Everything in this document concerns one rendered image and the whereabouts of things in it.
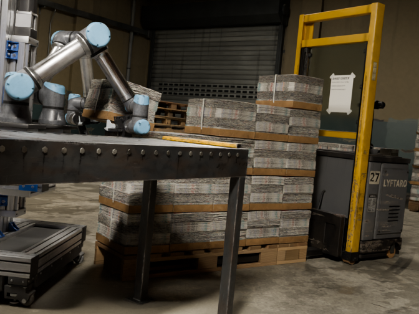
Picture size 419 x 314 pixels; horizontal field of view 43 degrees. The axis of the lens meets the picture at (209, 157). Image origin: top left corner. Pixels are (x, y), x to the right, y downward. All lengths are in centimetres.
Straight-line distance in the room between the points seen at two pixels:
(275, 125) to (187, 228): 90
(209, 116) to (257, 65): 748
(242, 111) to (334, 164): 116
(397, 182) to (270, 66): 659
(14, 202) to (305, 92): 199
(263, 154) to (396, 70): 643
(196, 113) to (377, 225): 166
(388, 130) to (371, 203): 557
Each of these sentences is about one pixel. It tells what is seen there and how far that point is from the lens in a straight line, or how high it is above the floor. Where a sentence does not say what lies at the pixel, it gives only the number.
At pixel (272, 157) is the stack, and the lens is 351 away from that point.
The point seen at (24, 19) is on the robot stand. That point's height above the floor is 134.
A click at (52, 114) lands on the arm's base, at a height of 87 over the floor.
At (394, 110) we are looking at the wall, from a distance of 959.
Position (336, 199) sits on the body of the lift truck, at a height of 42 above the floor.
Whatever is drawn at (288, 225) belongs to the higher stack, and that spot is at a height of 27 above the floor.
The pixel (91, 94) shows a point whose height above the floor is 101.
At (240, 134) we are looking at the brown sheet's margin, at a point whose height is 85.
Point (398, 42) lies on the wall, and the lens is 975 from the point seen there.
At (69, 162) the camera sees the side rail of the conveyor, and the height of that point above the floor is 74.
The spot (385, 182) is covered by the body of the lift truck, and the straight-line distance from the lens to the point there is 419.
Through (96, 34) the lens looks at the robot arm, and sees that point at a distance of 253.
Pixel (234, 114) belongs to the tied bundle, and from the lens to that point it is 327.
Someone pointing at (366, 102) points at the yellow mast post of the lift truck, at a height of 116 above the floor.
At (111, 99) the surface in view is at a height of 98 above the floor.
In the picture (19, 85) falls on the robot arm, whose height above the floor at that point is 98.
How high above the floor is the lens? 87
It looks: 3 degrees down
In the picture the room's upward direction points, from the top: 5 degrees clockwise
